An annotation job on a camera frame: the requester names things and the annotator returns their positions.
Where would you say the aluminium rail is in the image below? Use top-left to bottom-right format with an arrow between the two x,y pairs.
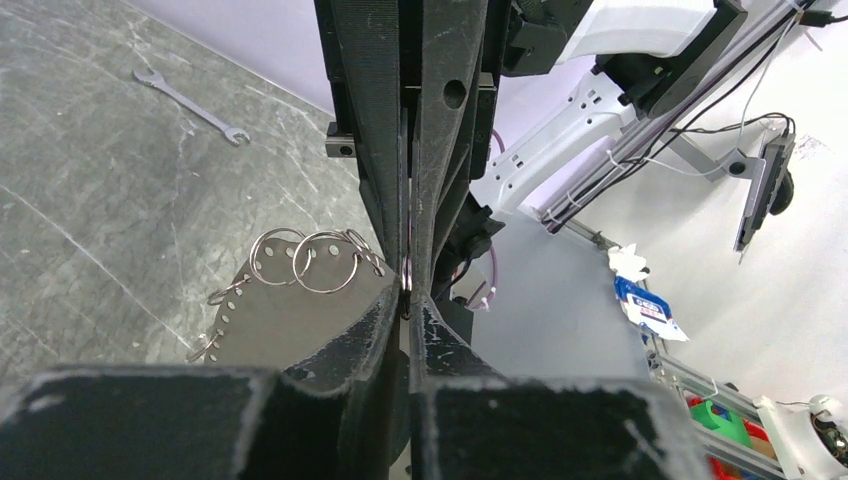
543,211 -> 796,480

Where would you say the blue white packet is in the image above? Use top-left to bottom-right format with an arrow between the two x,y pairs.
607,244 -> 690,342

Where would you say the silver keyring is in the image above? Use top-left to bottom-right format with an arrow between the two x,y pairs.
247,227 -> 313,287
291,230 -> 363,295

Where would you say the black monitor on stand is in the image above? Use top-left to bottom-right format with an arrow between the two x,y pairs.
728,132 -> 796,253

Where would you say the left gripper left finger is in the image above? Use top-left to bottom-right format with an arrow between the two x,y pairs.
1,283 -> 400,479

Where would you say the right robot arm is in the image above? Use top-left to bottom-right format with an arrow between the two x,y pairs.
315,1 -> 747,293

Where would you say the silver wrench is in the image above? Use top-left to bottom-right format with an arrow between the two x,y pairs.
132,69 -> 252,147

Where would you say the dark perforated ring plate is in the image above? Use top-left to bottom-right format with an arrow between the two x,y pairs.
188,245 -> 395,369

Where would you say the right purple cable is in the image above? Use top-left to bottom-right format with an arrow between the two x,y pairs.
463,129 -> 508,313

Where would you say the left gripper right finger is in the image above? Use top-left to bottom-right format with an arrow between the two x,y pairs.
410,297 -> 711,479

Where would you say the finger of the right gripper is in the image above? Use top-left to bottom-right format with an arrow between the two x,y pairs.
410,1 -> 497,292
314,1 -> 403,265

